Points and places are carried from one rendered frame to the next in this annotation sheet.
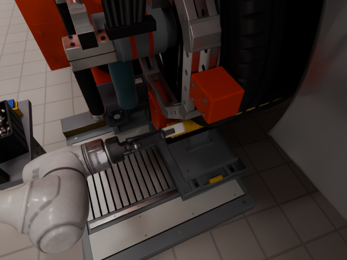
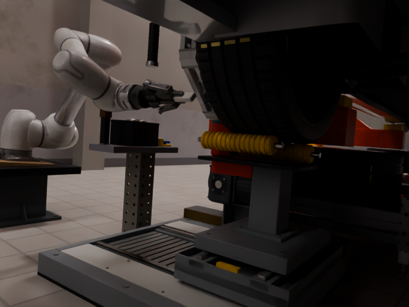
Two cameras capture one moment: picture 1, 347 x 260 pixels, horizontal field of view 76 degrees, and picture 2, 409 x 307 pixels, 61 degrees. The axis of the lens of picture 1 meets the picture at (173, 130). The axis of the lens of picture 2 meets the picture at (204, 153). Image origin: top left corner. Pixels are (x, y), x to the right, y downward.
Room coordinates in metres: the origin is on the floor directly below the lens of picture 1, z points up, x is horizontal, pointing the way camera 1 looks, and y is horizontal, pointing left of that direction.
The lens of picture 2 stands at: (-0.08, -0.96, 0.53)
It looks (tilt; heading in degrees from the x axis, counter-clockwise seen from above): 3 degrees down; 59
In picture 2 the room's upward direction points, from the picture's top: 4 degrees clockwise
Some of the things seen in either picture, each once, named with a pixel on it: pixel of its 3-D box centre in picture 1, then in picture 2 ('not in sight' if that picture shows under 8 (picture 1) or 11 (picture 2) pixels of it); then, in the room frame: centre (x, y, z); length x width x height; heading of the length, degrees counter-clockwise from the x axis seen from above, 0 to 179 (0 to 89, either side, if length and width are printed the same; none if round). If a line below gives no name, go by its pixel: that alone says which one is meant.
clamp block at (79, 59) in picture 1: (90, 49); not in sight; (0.40, 0.16, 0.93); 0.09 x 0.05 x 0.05; 113
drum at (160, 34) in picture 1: (135, 32); not in sight; (0.61, 0.11, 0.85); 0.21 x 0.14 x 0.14; 113
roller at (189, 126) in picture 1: (197, 121); (237, 142); (0.57, -0.10, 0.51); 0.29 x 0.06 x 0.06; 113
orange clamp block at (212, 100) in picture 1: (214, 94); not in sight; (0.35, -0.09, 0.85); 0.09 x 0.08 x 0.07; 23
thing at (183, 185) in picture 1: (193, 146); (265, 260); (0.70, -0.11, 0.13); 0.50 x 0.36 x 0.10; 23
